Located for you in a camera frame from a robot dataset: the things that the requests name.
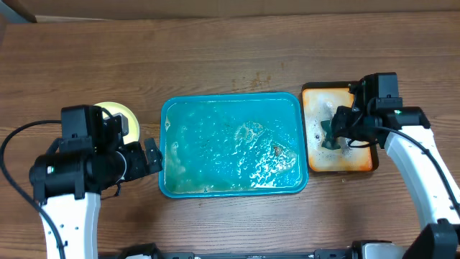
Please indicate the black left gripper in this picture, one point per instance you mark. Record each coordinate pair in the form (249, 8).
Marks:
(140, 167)

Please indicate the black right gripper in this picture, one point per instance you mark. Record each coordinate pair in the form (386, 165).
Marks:
(341, 117)

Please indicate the green yellow sponge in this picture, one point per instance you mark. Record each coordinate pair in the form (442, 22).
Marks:
(329, 141)

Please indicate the yellow plate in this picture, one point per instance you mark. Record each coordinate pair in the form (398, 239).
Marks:
(130, 124)

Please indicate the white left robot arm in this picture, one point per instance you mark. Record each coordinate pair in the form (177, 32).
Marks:
(67, 184)

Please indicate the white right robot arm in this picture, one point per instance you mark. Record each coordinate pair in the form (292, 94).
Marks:
(405, 134)

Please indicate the black soapy water tray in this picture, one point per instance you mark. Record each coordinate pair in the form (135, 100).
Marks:
(320, 102)

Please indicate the teal plastic tray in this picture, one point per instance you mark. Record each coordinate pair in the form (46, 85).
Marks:
(232, 145)

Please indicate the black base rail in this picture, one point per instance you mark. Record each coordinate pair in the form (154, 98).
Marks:
(365, 249)

